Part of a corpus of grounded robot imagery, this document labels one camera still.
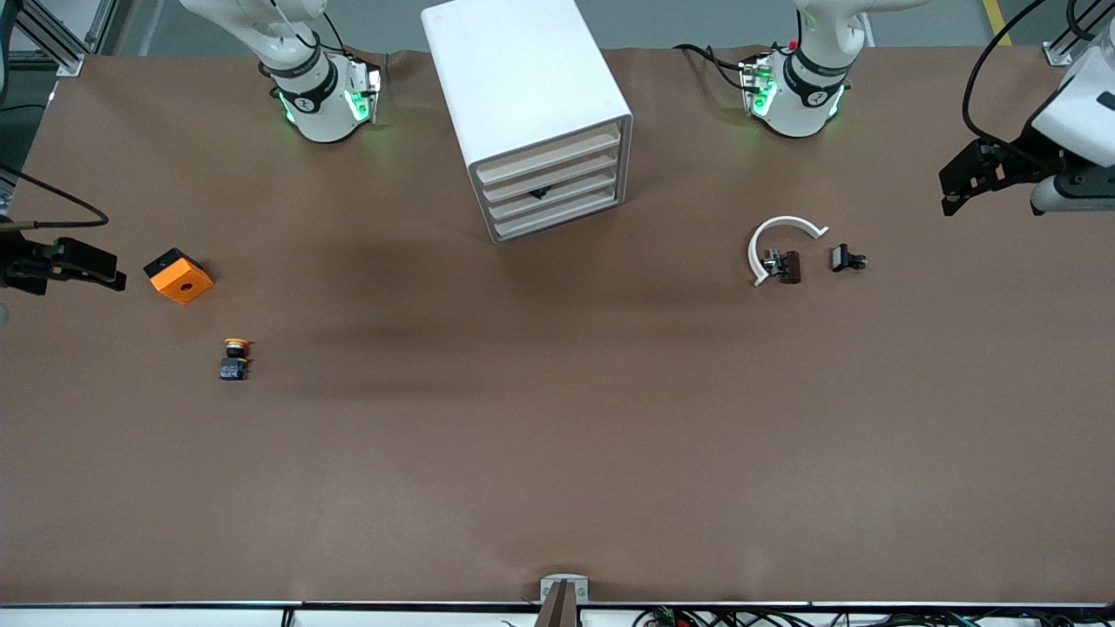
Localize yellow capped push button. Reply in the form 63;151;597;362
220;338;253;382

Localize grey plastic tray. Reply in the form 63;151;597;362
475;122;626;185

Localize orange square block with hole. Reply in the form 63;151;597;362
144;248;214;306

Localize white curved plastic clamp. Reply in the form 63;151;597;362
747;215;830;288

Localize brown table mat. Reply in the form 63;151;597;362
0;45;1115;606

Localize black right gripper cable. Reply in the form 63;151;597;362
0;165;110;232

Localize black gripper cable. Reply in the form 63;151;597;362
0;165;110;232
961;0;1051;149

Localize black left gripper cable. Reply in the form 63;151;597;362
961;0;1051;149

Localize aluminium frame post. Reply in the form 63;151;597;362
9;0;118;78
1044;0;1100;69

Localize black left arm base cables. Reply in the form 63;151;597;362
675;42;754;88

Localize silver table edge rail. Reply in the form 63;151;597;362
0;599;1115;610

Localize grey metal bracket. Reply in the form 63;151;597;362
540;575;590;603

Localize brown wooden post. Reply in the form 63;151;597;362
533;581;580;627

